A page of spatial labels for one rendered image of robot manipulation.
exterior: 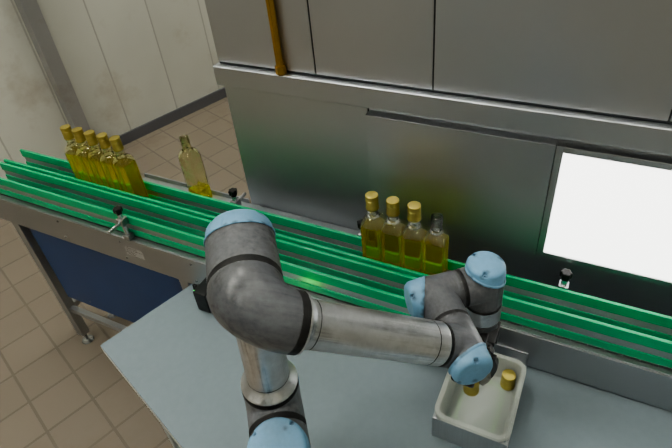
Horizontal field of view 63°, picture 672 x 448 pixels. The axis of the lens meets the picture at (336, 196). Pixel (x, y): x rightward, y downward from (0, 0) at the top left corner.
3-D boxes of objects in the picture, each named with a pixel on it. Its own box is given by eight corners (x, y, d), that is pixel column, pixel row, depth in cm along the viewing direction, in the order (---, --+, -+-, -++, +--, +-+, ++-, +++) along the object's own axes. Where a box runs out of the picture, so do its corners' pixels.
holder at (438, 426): (527, 367, 143) (531, 348, 138) (503, 463, 124) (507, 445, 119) (462, 346, 149) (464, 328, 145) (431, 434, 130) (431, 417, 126)
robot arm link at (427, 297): (421, 316, 96) (479, 302, 97) (401, 272, 104) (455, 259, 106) (420, 344, 100) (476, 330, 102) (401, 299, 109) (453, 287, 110)
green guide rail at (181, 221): (444, 306, 144) (445, 285, 139) (443, 308, 143) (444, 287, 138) (9, 178, 213) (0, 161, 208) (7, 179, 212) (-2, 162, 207)
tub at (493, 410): (524, 382, 139) (528, 362, 133) (504, 463, 123) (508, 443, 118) (457, 360, 145) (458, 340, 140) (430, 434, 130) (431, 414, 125)
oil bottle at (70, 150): (105, 189, 202) (76, 123, 185) (94, 198, 198) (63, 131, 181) (94, 186, 204) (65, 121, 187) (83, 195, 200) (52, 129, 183)
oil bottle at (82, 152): (116, 192, 200) (88, 126, 182) (105, 201, 196) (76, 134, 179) (105, 189, 202) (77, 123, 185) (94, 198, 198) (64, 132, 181)
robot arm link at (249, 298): (226, 311, 69) (512, 354, 89) (221, 253, 77) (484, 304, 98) (197, 369, 74) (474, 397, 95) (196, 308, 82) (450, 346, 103)
